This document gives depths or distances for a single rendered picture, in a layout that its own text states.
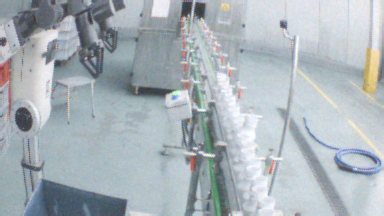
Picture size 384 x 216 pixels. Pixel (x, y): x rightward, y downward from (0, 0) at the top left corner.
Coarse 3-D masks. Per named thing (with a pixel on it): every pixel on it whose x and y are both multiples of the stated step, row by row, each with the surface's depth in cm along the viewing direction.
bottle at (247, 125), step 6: (246, 120) 132; (252, 120) 131; (240, 126) 133; (246, 126) 132; (252, 126) 131; (240, 132) 132; (246, 132) 131; (252, 132) 132; (234, 138) 133; (252, 138) 132; (234, 144) 132; (228, 150) 134; (222, 162) 135; (222, 168) 135
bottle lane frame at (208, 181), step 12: (192, 48) 373; (204, 48) 381; (192, 60) 335; (192, 96) 288; (204, 132) 184; (204, 144) 178; (204, 168) 167; (204, 180) 162; (216, 180) 139; (204, 192) 156; (216, 192) 130; (204, 204) 150; (216, 204) 122
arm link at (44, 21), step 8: (40, 0) 118; (48, 0) 116; (56, 0) 126; (40, 8) 117; (48, 8) 117; (56, 8) 119; (40, 16) 117; (48, 16) 118; (56, 16) 119; (40, 24) 118; (48, 24) 118
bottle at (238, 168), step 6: (246, 150) 118; (252, 150) 117; (240, 156) 116; (246, 156) 115; (252, 156) 115; (240, 162) 116; (234, 168) 116; (240, 168) 115; (234, 174) 116; (228, 186) 119; (228, 192) 119
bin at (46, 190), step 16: (48, 192) 127; (64, 192) 127; (80, 192) 127; (96, 192) 127; (32, 208) 110; (48, 208) 129; (64, 208) 129; (80, 208) 128; (96, 208) 128; (112, 208) 128; (128, 208) 122
